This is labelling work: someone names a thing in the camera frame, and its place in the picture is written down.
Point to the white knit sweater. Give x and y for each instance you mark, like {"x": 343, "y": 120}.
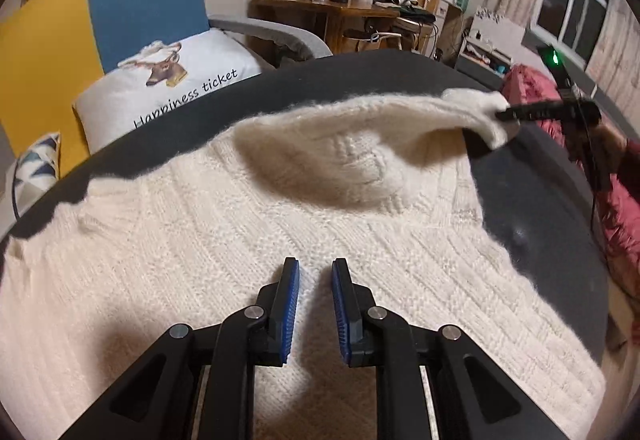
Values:
{"x": 200, "y": 245}

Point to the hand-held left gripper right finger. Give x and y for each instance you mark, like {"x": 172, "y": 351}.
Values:
{"x": 340, "y": 315}

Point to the white deer print pillow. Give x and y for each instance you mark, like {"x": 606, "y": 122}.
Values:
{"x": 150, "y": 110}

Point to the cluttered wooden desk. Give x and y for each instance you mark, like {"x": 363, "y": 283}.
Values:
{"x": 320, "y": 13}

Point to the white storage rack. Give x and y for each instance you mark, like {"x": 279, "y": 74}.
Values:
{"x": 495, "y": 28}

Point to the triangle pattern pillow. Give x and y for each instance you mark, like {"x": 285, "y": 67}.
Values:
{"x": 35, "y": 165}

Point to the window with lamp reflection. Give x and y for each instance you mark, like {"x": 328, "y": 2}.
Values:
{"x": 560, "y": 5}

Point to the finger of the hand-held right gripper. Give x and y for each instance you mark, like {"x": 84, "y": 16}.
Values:
{"x": 530, "y": 111}

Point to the pink quilted jacket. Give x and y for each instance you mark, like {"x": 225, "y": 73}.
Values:
{"x": 620, "y": 220}

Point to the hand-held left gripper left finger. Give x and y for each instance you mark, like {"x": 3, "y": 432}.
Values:
{"x": 290, "y": 310}

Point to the dark leather round ottoman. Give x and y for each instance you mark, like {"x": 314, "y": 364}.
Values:
{"x": 525, "y": 200}

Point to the person's right hand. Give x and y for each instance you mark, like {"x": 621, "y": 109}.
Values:
{"x": 610, "y": 140}

